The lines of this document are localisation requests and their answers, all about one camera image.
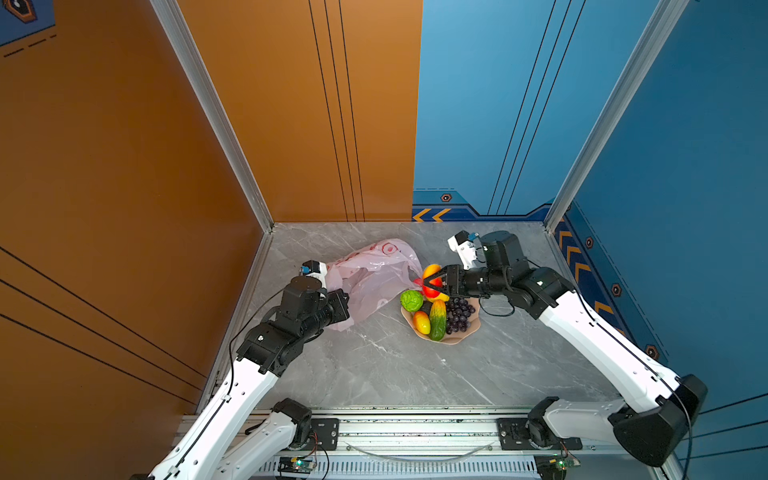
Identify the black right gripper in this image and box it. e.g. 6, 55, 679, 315
424, 265, 510, 298

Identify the red yellow mango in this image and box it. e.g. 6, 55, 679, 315
422, 264, 447, 302

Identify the green yellow cucumber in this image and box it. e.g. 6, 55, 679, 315
429, 300, 447, 342

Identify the pink printed plastic bag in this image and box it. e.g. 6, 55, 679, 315
326, 238, 423, 332

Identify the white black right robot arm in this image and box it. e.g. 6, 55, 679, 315
422, 231, 708, 468

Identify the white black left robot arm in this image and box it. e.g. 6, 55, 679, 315
147, 276, 349, 479

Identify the green custard apple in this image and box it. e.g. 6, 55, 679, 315
400, 290, 424, 313

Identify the dark purple grape bunch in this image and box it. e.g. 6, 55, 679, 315
446, 298, 476, 335

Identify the orange yellow peach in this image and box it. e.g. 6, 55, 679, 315
412, 311, 431, 336

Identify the beige wavy fruit plate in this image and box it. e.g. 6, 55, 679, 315
400, 295, 481, 345

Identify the left green circuit board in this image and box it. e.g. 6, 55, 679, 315
276, 457, 318, 477

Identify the green circuit board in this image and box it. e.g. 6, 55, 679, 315
548, 456, 578, 472
276, 457, 318, 477

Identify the right green circuit board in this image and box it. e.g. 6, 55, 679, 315
548, 456, 578, 472

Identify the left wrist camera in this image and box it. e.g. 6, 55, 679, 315
300, 260, 328, 288

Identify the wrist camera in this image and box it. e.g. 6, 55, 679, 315
447, 230, 480, 270
300, 260, 328, 288

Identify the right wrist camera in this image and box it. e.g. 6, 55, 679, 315
447, 230, 480, 270

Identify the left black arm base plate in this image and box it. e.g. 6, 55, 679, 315
300, 417, 340, 452

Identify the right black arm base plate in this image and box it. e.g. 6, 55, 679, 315
496, 418, 583, 451

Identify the aluminium front rail frame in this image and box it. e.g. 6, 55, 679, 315
251, 408, 683, 479

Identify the left aluminium corner post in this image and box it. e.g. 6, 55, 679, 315
150, 0, 274, 234

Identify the aluminium corner post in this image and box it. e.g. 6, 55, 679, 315
543, 0, 689, 234
150, 0, 274, 234

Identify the right aluminium corner post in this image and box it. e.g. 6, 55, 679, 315
543, 0, 689, 234

